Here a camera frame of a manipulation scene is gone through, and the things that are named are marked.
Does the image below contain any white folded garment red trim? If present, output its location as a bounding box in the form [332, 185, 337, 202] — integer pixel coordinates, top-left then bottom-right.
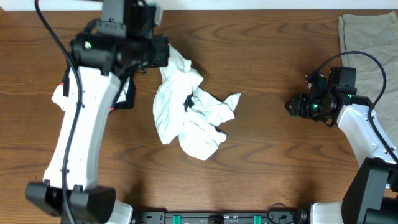
[51, 76, 131, 113]

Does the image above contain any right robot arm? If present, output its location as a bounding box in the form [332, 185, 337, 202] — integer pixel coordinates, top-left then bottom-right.
[285, 67, 397, 223]

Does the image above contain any olive grey garment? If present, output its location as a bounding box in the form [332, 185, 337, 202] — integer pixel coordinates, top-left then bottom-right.
[338, 11, 398, 147]

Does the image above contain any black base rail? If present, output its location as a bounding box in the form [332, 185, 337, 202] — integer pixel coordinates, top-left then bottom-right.
[131, 208, 310, 224]

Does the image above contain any black folded garment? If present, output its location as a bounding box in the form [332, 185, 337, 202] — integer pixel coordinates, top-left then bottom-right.
[58, 65, 136, 111]

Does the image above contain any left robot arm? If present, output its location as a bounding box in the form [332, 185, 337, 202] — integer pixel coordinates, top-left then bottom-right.
[25, 1, 169, 223]

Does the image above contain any white printed t-shirt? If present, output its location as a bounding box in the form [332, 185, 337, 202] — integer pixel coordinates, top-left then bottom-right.
[153, 45, 241, 161]

